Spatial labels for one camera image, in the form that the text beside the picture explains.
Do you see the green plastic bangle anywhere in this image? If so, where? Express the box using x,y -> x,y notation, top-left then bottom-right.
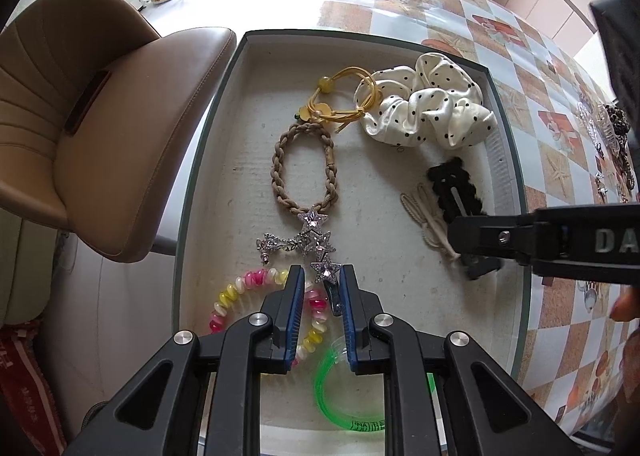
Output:
312,342 -> 436,437

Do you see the cream polka dot scrunchie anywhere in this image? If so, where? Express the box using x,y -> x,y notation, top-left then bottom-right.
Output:
354,52 -> 498,149

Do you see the checkered tablecloth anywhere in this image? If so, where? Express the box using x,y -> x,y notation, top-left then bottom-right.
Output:
317,0 -> 640,452

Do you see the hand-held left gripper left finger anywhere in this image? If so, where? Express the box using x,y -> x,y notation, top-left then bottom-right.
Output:
62,263 -> 307,456

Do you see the silver rhinestone brooch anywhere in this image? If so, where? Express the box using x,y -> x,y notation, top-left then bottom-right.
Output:
254,232 -> 303,264

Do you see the brown braided hair tie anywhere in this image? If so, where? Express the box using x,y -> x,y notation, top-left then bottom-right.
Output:
271,120 -> 337,217

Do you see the black hair clip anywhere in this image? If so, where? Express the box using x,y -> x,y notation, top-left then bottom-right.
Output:
427,156 -> 503,281

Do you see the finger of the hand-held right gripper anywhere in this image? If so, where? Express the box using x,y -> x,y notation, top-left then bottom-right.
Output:
446,212 -> 538,269

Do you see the person's right hand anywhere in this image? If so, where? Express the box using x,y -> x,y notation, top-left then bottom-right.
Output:
610,286 -> 640,324

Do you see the beige cord hair tie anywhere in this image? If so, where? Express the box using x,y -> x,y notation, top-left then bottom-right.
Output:
400,183 -> 461,264

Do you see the brown leather chair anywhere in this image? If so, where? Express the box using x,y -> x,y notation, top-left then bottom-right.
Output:
0,0 -> 237,264

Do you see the clear coil hair tie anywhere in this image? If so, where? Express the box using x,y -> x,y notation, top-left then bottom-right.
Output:
325,335 -> 348,367

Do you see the leopard print bow scrunchie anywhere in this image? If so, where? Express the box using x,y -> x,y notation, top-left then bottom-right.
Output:
602,103 -> 638,201

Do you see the silver chain bracelet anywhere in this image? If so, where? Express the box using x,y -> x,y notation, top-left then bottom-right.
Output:
574,100 -> 603,147

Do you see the red printed bag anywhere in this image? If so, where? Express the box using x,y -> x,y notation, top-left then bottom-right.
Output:
0,318 -> 68,456

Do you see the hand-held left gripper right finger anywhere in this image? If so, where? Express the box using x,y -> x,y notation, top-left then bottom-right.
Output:
336,263 -> 596,456

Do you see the pink yellow beaded hair tie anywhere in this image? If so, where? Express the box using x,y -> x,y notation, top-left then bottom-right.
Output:
206,267 -> 331,368

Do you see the silver star hair clip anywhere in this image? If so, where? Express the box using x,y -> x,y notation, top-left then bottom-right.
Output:
297,208 -> 346,314

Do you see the yellow cord hair tie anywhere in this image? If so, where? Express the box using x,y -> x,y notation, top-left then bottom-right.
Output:
297,66 -> 383,134

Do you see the glass tray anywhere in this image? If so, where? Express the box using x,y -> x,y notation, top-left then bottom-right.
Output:
172,30 -> 526,439

